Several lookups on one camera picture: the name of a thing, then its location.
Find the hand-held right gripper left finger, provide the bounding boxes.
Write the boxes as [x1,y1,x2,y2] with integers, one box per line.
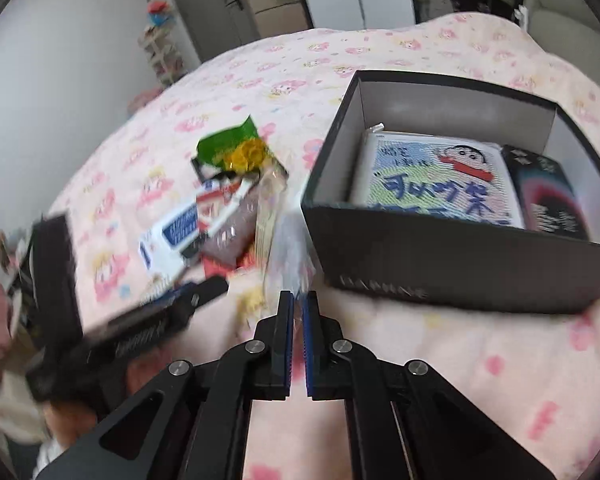
[35,290,296,480]

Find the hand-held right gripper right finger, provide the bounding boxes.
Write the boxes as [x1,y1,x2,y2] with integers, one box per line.
[301,292,556,480]

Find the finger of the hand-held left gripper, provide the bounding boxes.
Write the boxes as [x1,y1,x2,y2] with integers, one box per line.
[166,275,230,320]

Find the red envelope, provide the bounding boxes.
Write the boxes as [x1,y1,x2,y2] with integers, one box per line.
[202,252,253,281]

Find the clear plastic bag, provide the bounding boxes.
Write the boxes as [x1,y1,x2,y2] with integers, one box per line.
[257,167,321,306]

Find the black cardboard shoe box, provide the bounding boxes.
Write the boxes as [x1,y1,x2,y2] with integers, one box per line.
[300,70,600,316]

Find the cartoon bead art kit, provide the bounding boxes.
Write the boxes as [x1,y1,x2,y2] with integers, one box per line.
[350,125,526,228]

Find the purple black screen protector box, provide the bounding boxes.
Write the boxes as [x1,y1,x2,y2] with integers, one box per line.
[500,144,591,241]

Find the person's left hand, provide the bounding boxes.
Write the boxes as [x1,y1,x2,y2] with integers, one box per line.
[125,355,173,401]

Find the white wipes packet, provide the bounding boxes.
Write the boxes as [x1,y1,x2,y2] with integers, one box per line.
[139,205,206,281]

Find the brown sachet packet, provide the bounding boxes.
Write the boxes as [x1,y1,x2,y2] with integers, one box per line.
[200,185,261,266]

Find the red white packet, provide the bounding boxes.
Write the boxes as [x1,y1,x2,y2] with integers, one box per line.
[195,180,253,236]

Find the white cloth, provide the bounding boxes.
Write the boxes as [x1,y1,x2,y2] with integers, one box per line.
[0,375,46,461]

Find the yellow candy wrapper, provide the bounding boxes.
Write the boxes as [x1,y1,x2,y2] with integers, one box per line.
[225,140,271,173]

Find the pink printed blanket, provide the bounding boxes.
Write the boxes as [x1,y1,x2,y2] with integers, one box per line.
[45,10,600,480]

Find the green snack packet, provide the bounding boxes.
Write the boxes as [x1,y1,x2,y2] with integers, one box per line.
[196,115,261,171]

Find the white shelf rack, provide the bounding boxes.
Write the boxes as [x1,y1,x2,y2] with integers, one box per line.
[140,25,188,86]

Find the dark grey door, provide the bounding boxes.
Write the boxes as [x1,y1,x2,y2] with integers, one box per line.
[160,0,261,61]

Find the beige drawer cabinet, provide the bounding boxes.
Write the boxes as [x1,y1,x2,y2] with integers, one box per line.
[240,0,313,38]

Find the grey green bed headboard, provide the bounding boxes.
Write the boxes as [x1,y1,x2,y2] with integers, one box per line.
[522,0,600,76]

